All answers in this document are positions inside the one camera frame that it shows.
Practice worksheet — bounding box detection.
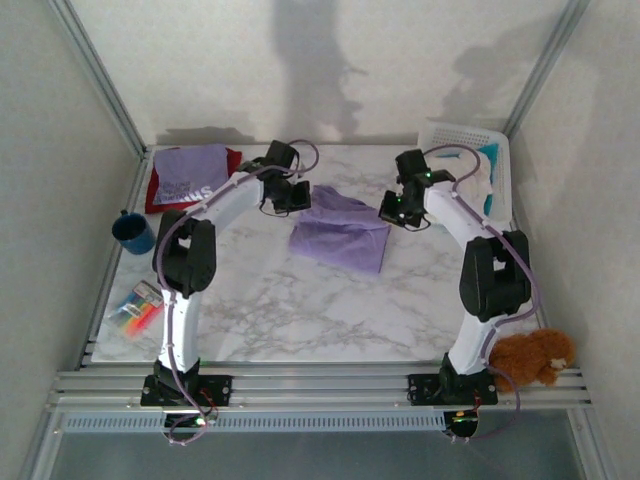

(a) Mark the plain purple t-shirt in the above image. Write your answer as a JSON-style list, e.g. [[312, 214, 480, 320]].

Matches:
[[288, 183, 393, 275]]

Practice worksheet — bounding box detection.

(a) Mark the white t-shirt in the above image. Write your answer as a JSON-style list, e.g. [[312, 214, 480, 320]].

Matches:
[[434, 149, 496, 201]]

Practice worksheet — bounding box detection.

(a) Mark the white plastic basket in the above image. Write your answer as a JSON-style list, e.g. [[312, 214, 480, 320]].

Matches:
[[417, 118, 514, 224]]

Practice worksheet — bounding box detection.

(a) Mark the teal t-shirt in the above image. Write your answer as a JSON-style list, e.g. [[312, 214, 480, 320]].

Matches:
[[477, 142, 501, 214]]

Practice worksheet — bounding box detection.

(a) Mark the folded purple printed t-shirt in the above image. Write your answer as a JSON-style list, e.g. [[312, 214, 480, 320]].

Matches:
[[152, 144, 231, 207]]

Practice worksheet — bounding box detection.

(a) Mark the folded red t-shirt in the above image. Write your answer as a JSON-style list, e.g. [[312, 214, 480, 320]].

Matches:
[[144, 147, 245, 215]]

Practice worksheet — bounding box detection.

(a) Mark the dark blue mug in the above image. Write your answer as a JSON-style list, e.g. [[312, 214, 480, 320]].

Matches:
[[110, 209, 156, 256]]

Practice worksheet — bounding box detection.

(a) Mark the pack of coloured highlighters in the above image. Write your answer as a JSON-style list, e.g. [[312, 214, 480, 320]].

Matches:
[[106, 280, 165, 345]]

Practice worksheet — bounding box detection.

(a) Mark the brown plush toy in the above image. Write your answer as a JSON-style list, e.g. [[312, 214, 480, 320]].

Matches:
[[487, 328, 577, 394]]

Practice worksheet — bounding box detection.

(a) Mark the small lit circuit board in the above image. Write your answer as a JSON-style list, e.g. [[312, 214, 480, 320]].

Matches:
[[163, 412, 217, 444], [443, 409, 482, 440]]

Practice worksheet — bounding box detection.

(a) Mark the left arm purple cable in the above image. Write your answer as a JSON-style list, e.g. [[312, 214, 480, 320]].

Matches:
[[152, 139, 321, 447]]

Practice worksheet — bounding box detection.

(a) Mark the aluminium frame post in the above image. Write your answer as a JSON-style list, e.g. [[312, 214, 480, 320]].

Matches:
[[47, 0, 151, 157], [502, 0, 592, 144]]

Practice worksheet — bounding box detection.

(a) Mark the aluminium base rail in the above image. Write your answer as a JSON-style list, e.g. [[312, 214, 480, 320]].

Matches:
[[47, 363, 594, 414]]

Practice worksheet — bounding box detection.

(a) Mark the aluminium side rail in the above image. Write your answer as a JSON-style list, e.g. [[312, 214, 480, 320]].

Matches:
[[74, 147, 151, 371]]

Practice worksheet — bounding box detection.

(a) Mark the grey slotted cable duct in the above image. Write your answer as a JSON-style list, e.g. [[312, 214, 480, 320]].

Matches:
[[59, 410, 447, 434]]

